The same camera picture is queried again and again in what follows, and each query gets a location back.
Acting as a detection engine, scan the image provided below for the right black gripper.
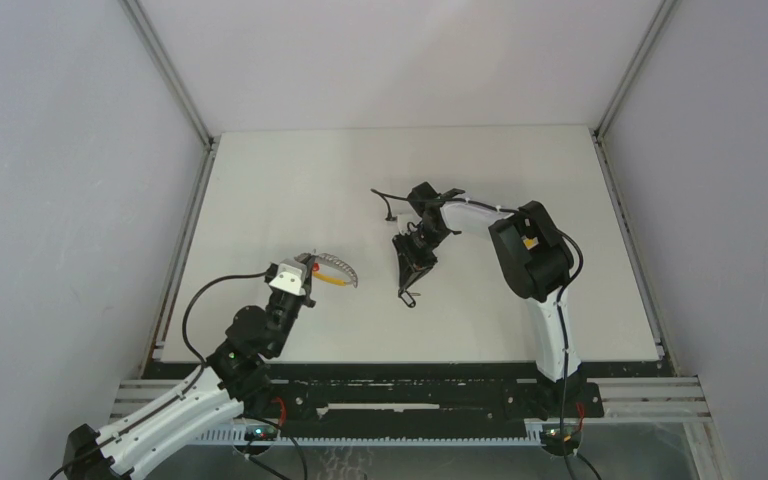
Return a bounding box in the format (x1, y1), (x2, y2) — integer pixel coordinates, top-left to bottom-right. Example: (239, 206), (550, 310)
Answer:
(395, 223), (451, 288)

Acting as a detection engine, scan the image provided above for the black key tag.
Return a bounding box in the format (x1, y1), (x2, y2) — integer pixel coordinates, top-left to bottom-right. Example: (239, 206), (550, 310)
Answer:
(398, 290), (420, 308)

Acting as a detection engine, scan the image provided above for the metal keyring with small rings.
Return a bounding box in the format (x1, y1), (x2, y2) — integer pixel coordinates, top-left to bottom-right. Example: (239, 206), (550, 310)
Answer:
(294, 252), (359, 288)

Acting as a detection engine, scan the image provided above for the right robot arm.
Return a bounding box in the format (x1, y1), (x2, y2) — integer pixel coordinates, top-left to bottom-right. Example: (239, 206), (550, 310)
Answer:
(392, 182), (583, 416)

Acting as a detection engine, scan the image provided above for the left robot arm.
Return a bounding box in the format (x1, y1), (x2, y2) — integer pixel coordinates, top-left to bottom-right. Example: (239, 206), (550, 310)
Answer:
(56, 288), (315, 479)

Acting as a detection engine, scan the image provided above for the yellow key tag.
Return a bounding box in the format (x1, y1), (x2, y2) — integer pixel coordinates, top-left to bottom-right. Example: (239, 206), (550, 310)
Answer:
(523, 236), (539, 250)

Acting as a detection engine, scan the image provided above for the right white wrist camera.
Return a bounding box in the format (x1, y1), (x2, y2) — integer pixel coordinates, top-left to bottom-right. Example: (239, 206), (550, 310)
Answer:
(396, 213), (419, 234)

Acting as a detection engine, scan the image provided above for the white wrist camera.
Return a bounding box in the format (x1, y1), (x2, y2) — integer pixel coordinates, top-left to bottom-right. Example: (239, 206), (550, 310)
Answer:
(396, 213), (419, 234)
(268, 259), (312, 297)

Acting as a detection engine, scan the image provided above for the left camera cable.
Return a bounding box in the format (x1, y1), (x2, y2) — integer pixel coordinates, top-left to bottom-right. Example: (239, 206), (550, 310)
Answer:
(46, 268), (279, 480)

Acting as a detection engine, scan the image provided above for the camera cable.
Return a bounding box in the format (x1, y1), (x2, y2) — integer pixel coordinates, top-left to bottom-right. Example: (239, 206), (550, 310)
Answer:
(46, 268), (279, 480)
(370, 187), (587, 480)

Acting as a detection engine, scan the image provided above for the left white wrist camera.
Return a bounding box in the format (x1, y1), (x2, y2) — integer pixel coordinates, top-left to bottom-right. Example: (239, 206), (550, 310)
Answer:
(268, 259), (312, 297)

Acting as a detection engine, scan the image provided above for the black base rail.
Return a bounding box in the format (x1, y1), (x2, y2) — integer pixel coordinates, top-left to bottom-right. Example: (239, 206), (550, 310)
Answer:
(247, 362), (605, 437)

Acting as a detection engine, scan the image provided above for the white cable duct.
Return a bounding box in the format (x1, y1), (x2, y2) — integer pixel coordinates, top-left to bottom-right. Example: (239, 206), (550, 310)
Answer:
(184, 423), (546, 447)

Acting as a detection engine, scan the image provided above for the left aluminium frame post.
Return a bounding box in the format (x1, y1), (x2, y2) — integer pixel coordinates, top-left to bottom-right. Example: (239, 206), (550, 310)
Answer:
(95, 0), (220, 480)

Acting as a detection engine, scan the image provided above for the aluminium frame post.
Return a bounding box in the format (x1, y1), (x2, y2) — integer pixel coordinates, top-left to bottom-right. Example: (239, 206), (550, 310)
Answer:
(95, 0), (220, 480)
(590, 0), (736, 480)

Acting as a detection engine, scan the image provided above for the right aluminium frame post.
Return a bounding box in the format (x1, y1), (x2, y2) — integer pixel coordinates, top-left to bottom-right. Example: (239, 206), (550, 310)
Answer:
(590, 0), (736, 480)

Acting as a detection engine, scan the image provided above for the right camera cable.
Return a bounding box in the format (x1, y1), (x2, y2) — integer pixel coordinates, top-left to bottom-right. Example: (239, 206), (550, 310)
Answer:
(370, 187), (587, 480)

